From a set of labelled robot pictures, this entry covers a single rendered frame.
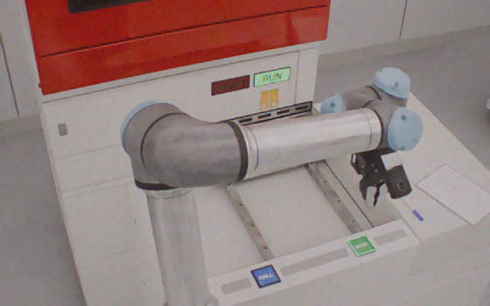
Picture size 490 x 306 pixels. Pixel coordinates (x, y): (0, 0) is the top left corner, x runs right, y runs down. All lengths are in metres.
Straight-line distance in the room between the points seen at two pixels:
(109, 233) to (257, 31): 0.82
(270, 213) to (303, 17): 0.56
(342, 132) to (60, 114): 0.91
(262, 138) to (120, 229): 1.16
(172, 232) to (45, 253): 1.84
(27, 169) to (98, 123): 1.59
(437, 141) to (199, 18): 0.81
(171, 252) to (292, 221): 0.75
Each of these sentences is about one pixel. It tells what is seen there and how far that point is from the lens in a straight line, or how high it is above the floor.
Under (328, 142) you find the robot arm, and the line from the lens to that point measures 1.06.
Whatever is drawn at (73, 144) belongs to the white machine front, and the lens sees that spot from 1.83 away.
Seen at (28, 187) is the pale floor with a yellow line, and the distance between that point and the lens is 3.26.
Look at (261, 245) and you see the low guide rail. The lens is 1.74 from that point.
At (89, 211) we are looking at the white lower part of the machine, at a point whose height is 0.74.
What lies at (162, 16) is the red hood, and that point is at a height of 1.39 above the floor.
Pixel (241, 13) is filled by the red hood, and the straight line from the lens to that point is 1.69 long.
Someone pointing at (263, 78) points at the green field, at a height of 1.10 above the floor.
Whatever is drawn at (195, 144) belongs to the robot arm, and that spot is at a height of 1.54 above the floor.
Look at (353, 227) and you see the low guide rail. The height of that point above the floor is 0.85.
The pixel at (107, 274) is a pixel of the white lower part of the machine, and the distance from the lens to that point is 2.24.
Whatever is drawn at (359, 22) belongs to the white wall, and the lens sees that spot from 4.00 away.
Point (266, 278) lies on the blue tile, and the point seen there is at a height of 0.96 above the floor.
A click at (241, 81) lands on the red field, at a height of 1.11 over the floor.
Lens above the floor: 2.15
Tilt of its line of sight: 39 degrees down
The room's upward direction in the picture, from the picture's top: 2 degrees clockwise
